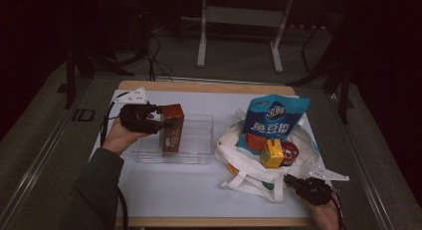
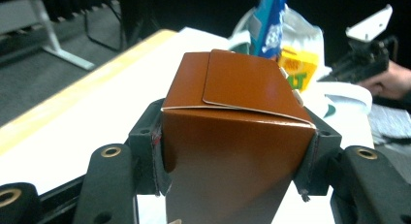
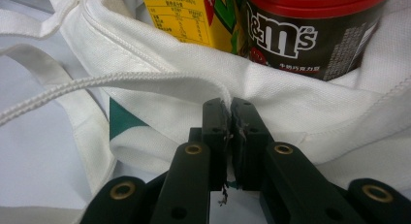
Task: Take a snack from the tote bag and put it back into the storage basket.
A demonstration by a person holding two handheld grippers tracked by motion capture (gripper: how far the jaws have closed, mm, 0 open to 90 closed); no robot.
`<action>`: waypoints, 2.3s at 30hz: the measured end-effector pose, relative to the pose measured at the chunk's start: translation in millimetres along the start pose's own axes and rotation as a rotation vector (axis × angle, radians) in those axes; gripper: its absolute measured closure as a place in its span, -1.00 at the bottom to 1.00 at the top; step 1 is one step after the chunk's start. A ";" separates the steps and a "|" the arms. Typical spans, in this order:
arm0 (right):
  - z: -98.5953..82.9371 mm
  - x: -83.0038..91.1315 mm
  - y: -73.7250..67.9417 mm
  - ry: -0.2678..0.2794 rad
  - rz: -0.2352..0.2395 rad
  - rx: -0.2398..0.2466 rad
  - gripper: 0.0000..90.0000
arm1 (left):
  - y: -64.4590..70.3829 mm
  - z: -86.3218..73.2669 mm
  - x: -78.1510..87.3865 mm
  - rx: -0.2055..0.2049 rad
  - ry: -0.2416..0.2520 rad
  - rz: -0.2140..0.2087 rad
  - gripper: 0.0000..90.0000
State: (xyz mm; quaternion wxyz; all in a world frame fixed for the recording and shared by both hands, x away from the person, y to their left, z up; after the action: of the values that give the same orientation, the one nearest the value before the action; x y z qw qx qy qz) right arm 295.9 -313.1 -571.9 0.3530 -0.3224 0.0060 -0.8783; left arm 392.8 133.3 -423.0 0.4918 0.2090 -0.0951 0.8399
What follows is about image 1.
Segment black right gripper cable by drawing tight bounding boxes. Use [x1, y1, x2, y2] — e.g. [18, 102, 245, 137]
[330, 186, 348, 230]

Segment black metal stand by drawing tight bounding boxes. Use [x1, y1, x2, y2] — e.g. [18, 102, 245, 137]
[287, 22, 354, 124]
[56, 45, 135, 111]

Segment brown drink carton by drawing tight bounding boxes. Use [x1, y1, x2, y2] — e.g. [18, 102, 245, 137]
[158, 103, 185, 154]

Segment white metal desk frame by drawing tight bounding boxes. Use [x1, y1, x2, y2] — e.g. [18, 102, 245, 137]
[196, 0, 295, 74]

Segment clear plastic tray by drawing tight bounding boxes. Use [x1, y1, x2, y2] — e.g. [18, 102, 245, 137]
[129, 114, 215, 165]

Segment white printed tote bag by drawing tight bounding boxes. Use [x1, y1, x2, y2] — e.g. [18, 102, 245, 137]
[214, 109, 321, 204]

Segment yellow drink carton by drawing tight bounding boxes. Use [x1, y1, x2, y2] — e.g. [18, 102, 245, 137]
[260, 138, 286, 169]

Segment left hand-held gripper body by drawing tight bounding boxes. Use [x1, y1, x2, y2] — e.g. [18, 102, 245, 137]
[113, 87, 157, 135]

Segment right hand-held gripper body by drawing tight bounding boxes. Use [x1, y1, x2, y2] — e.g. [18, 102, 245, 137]
[295, 165, 350, 206]

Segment metal floor rail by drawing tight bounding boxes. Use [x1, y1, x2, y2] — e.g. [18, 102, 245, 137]
[0, 102, 83, 224]
[341, 121, 396, 230]

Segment person's right hand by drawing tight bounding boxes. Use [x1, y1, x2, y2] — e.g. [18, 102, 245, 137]
[300, 197, 341, 230]

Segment person's left hand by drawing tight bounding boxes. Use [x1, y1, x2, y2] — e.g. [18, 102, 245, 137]
[102, 117, 151, 156]

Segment red round candy can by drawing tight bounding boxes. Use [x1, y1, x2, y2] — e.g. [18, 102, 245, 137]
[280, 140, 300, 167]

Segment black floor cables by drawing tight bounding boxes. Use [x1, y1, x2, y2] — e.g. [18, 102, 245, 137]
[144, 33, 174, 83]

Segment blue snack bag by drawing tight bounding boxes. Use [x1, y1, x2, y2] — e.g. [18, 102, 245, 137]
[236, 94, 312, 155]

